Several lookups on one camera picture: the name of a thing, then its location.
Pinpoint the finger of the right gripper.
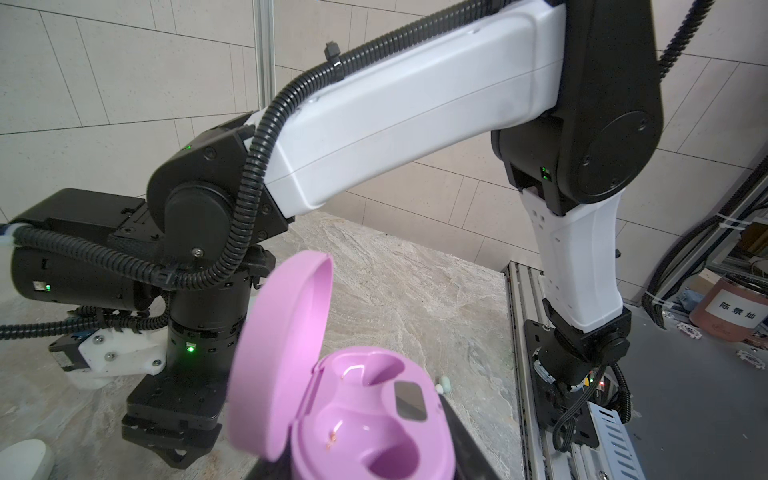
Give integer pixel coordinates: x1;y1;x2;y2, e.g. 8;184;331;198
152;445;207;470

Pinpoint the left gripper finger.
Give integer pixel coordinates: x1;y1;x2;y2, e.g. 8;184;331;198
440;395;500;480

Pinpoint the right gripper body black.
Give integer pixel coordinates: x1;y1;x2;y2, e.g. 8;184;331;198
122;372;227;450

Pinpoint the pink earbud charging case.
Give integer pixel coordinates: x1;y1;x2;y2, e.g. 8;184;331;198
227;251;456;479

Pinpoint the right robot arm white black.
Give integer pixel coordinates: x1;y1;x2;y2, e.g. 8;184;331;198
1;1;663;479

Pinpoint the white earbud charging case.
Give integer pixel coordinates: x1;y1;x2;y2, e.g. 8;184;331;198
0;439;54;480

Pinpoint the brown bucket with label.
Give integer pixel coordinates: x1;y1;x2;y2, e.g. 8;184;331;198
689;278;767;343

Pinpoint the aluminium rail frame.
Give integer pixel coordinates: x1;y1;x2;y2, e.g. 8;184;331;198
504;261;645;479

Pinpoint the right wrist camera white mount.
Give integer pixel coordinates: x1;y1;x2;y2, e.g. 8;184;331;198
48;328;167;381

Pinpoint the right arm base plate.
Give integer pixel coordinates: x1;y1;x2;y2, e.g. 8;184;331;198
523;320;632;452

